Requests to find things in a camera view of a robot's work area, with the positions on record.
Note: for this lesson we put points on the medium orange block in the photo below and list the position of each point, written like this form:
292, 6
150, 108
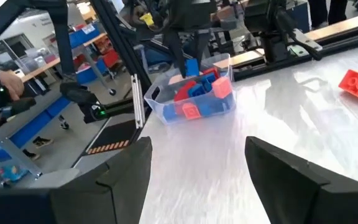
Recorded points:
357, 84

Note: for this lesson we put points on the blue bench beam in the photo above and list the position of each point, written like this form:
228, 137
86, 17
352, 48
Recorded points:
39, 121

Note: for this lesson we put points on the person's hand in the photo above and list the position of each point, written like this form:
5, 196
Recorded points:
11, 84

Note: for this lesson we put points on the black mat with orange stripes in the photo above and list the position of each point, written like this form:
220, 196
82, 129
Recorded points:
110, 137

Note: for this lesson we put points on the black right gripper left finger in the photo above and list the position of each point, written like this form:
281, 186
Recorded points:
89, 205

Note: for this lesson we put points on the person's shoe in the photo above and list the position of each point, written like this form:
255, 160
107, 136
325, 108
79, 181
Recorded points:
31, 154
42, 141
64, 124

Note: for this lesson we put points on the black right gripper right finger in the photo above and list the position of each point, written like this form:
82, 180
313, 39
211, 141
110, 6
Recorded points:
306, 202

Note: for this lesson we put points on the person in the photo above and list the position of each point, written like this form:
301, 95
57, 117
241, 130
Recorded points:
326, 11

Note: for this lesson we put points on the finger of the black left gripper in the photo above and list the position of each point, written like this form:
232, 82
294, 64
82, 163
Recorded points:
202, 45
176, 51

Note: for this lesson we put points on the blue storage bins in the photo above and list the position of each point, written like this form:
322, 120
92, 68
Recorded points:
82, 35

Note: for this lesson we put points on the small orange block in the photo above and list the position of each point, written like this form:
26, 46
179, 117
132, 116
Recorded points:
222, 87
191, 111

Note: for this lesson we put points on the small red block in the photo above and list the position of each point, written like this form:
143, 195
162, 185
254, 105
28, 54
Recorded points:
183, 91
211, 72

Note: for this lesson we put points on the silver aluminium extrusion piece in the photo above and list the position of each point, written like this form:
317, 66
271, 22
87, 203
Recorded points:
137, 99

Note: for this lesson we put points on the small blue block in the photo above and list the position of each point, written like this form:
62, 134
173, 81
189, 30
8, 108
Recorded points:
211, 107
196, 90
169, 112
192, 67
209, 80

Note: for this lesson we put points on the black aluminium table frame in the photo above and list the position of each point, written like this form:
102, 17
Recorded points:
337, 40

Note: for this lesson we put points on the clear plastic bin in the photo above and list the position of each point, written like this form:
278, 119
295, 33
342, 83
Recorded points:
157, 102

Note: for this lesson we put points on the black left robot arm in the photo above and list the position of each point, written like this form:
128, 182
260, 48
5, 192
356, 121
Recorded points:
266, 18

